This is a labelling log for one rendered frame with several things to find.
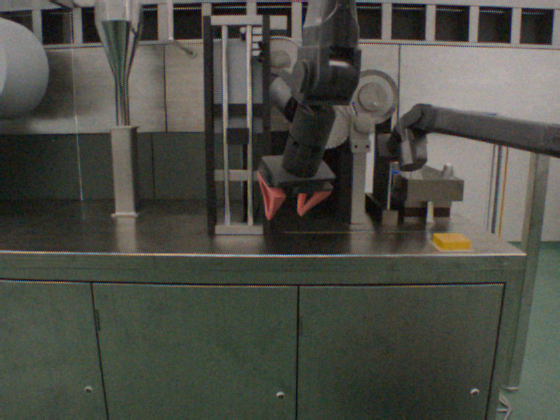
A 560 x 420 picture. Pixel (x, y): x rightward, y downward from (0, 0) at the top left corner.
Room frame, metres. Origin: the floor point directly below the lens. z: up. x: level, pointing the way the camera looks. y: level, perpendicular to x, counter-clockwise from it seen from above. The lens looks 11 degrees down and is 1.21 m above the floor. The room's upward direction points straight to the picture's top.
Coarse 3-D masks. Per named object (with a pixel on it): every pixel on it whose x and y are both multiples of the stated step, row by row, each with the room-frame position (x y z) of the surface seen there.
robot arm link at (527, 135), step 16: (432, 112) 1.00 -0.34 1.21; (448, 112) 0.97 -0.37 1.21; (464, 112) 0.94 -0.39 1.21; (432, 128) 1.00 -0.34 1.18; (448, 128) 0.96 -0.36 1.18; (464, 128) 0.93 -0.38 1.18; (480, 128) 0.89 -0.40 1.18; (496, 128) 0.86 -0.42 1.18; (512, 128) 0.83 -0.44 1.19; (528, 128) 0.80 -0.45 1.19; (544, 128) 0.77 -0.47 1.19; (496, 144) 0.86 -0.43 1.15; (512, 144) 0.82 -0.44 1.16; (528, 144) 0.79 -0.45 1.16; (544, 144) 0.73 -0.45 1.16
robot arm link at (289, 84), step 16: (304, 64) 0.60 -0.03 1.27; (288, 80) 0.69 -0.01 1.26; (304, 80) 0.60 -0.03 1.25; (272, 96) 0.71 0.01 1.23; (288, 96) 0.68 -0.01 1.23; (304, 96) 0.61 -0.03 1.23; (320, 96) 0.64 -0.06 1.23; (336, 96) 0.65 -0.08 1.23; (352, 96) 0.64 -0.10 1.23; (288, 112) 0.69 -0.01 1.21
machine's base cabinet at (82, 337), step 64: (0, 320) 0.99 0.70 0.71; (64, 320) 0.99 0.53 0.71; (128, 320) 0.99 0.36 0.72; (192, 320) 0.99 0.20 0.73; (256, 320) 0.98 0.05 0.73; (320, 320) 0.98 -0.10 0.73; (384, 320) 0.98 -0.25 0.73; (448, 320) 0.98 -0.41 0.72; (0, 384) 0.99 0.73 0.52; (64, 384) 0.99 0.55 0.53; (128, 384) 0.99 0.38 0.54; (192, 384) 0.99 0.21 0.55; (256, 384) 0.99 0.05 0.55; (320, 384) 0.98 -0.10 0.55; (384, 384) 0.98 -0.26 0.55; (448, 384) 0.98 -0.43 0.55
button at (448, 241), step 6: (438, 234) 1.03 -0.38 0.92; (444, 234) 1.03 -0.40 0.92; (450, 234) 1.03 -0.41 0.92; (456, 234) 1.03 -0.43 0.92; (462, 234) 1.03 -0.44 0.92; (438, 240) 1.00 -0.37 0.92; (444, 240) 0.98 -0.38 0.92; (450, 240) 0.98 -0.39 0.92; (456, 240) 0.98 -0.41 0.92; (462, 240) 0.98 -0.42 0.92; (468, 240) 0.98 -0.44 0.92; (438, 246) 1.00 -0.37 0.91; (444, 246) 0.98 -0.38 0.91; (450, 246) 0.98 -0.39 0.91; (456, 246) 0.98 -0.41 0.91; (462, 246) 0.98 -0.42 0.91; (468, 246) 0.98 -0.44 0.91
